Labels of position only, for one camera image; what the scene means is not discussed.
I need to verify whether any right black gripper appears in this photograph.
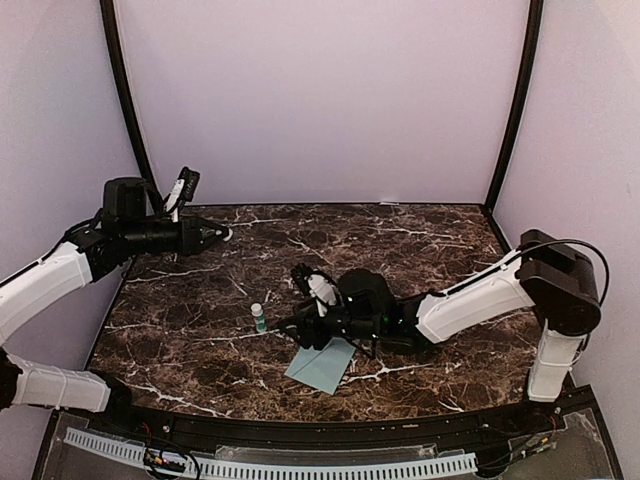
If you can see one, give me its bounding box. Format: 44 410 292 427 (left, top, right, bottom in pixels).
276 297 383 351

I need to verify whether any small glue stick bottle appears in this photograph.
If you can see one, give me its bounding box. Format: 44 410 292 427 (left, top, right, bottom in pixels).
251 303 267 333

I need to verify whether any light blue envelope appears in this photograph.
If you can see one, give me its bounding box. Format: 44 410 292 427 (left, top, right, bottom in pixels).
285 338 356 395

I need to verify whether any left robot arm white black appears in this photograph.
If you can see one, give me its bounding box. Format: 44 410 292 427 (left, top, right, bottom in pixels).
1 168 233 436

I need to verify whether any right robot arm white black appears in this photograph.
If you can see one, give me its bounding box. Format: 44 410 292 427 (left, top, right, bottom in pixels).
277 229 611 434

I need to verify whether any black front table rail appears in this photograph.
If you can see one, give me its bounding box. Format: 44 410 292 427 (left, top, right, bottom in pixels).
83 404 558 452

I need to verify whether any white slotted cable duct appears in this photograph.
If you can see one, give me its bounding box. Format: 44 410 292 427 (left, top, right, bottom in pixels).
64 428 477 480

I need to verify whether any left black frame post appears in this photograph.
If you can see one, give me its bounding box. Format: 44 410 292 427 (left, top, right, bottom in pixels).
99 0 162 213

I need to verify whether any black frame post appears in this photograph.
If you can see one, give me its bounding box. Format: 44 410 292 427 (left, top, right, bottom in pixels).
99 0 162 213
483 0 544 217

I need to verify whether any right black frame post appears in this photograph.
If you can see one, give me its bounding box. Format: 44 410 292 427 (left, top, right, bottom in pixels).
483 0 544 217

